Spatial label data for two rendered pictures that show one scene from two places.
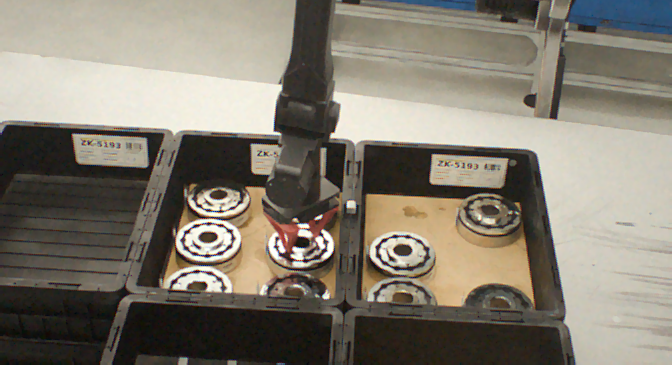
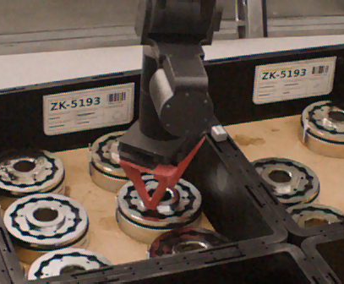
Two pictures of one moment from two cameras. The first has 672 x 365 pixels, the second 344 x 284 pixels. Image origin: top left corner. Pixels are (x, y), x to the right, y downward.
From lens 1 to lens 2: 0.58 m
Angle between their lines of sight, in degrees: 22
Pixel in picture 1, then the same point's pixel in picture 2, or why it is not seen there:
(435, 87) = not seen: hidden behind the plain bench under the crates
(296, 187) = (202, 102)
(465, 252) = (331, 167)
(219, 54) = not seen: outside the picture
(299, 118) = (181, 18)
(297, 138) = (177, 46)
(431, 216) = (269, 140)
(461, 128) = not seen: hidden behind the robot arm
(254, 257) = (102, 229)
